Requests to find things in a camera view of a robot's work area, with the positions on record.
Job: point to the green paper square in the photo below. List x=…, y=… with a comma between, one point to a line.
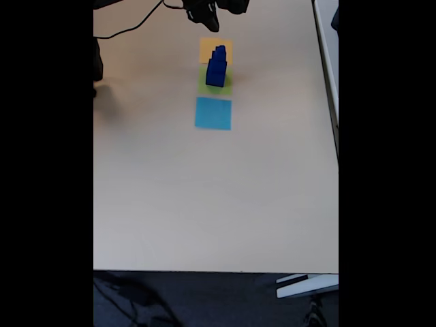
x=201, y=89

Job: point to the small blue cube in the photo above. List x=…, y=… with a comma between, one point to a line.
x=218, y=55

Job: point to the white neighbouring table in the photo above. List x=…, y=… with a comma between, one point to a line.
x=327, y=68

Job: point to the large blue cube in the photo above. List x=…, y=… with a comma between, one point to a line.
x=214, y=80

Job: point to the dark blue object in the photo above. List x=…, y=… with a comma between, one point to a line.
x=336, y=18

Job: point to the medium blue cube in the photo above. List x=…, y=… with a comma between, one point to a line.
x=218, y=66

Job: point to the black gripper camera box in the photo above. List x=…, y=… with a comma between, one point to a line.
x=235, y=5

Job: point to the white table foot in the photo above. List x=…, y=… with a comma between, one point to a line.
x=306, y=287

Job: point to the orange paper square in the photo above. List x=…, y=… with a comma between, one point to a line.
x=204, y=51

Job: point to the light blue paper square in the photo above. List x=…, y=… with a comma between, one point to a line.
x=213, y=114

